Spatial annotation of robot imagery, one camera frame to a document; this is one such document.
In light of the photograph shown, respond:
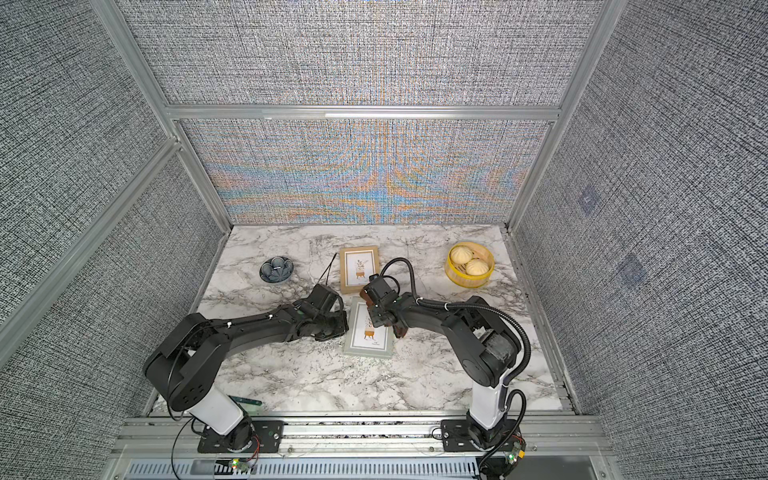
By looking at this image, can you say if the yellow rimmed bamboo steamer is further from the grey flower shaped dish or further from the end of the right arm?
the grey flower shaped dish

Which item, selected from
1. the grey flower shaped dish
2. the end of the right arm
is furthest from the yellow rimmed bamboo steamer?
the grey flower shaped dish

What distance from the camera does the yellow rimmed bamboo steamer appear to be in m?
1.02
